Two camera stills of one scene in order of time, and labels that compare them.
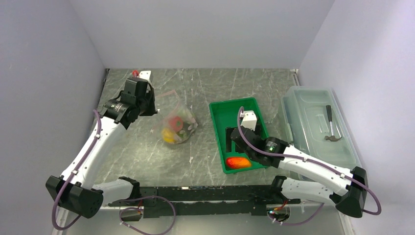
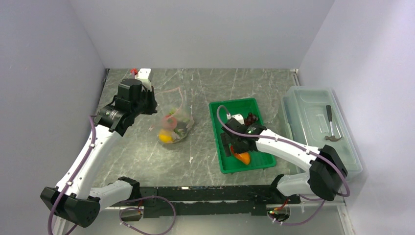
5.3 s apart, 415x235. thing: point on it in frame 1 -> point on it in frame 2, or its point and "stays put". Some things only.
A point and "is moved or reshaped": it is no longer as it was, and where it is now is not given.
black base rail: (221, 200) stays put
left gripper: (151, 110) stays put
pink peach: (176, 123) -> (170, 122)
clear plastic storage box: (315, 124) stays put
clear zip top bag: (179, 125) is moved or reshaped
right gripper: (238, 148) -> (226, 140)
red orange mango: (238, 162) is moved or reshaped
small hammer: (332, 138) stays put
